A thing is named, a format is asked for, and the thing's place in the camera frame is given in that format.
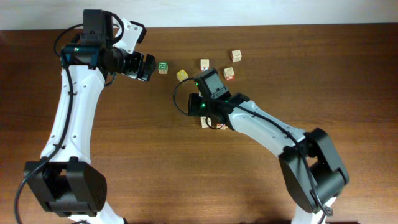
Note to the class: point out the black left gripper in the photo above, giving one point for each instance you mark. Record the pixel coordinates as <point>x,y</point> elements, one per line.
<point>148,68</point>

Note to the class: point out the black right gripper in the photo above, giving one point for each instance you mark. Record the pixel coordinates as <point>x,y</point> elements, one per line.
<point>192,108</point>

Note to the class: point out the red letter A block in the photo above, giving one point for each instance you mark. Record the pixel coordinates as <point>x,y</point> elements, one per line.
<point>205,122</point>

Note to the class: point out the red letter E block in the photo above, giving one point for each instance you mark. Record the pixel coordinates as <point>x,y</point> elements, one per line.
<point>221,126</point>

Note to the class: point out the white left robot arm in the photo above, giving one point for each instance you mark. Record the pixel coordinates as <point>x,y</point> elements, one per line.
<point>63,179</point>

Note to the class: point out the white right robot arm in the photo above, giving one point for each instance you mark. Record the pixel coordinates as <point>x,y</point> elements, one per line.
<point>313,171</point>

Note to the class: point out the green letter R block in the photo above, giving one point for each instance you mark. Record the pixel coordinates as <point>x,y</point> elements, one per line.
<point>163,67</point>

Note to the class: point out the yellow wooden block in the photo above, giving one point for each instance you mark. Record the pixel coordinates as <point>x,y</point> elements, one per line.
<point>181,75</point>

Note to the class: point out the red picture wooden block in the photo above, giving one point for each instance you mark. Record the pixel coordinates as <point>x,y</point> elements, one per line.
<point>229,73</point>

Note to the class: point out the red pattern wooden block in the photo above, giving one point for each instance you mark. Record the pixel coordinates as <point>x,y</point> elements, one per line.
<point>204,64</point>

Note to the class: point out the brown picture wooden block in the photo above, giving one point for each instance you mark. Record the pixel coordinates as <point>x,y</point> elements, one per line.
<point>236,55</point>

